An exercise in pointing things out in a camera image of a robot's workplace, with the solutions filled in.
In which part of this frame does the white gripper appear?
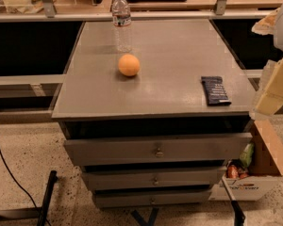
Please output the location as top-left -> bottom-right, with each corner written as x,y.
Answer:
249,4 -> 283,120

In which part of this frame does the grey drawer cabinet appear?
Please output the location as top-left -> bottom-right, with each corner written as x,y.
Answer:
52,20 -> 255,195

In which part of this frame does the metal shelf rail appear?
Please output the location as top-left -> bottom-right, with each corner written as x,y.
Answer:
0,9 -> 271,23

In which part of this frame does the middle grey drawer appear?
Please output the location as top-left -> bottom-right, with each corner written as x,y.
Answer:
82,167 -> 225,191

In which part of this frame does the clear plastic water bottle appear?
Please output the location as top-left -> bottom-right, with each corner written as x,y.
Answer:
111,0 -> 132,53

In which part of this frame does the cardboard box with snacks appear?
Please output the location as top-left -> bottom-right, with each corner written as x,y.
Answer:
208,120 -> 283,202

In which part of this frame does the green snack bag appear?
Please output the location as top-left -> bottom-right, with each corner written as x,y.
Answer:
240,142 -> 255,168

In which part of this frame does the black metal stand leg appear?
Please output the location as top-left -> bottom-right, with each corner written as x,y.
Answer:
37,170 -> 58,226

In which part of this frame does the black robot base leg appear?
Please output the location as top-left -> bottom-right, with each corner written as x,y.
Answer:
222,177 -> 246,226

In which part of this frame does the top grey drawer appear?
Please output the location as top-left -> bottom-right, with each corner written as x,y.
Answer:
64,133 -> 252,166

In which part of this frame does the grey drawer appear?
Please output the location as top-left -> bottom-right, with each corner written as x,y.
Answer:
82,167 -> 225,191
64,133 -> 252,166
92,189 -> 210,208

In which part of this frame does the orange fruit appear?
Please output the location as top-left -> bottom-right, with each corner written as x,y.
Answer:
118,54 -> 141,77

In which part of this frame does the black floor cable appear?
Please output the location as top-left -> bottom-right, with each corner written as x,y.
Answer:
0,124 -> 53,226

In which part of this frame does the red snack packet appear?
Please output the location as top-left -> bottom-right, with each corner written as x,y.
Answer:
227,165 -> 239,179

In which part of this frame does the bottom grey drawer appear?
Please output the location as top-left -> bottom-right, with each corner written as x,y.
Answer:
92,189 -> 210,208

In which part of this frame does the dark blue snack packet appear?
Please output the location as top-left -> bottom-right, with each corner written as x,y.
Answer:
201,76 -> 231,106

